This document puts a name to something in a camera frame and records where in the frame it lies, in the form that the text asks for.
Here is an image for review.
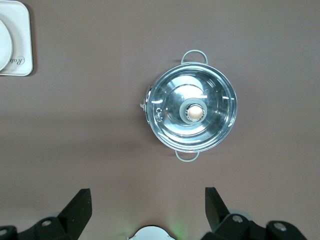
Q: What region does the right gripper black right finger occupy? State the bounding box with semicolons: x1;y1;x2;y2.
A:
199;186;308;240

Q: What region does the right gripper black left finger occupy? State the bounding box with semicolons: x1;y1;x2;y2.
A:
0;188;93;240

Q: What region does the cream round plate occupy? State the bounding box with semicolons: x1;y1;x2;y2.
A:
0;18;13;72

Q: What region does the cream tray with rabbit print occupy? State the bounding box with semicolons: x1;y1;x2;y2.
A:
0;0;34;77

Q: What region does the steel electric cooking pot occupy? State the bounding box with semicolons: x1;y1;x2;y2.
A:
138;49;238;163

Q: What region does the glass pot lid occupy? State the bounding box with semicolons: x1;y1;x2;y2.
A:
145;65;238;153

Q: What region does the brown table cover mat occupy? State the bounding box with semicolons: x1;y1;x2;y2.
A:
0;0;320;240

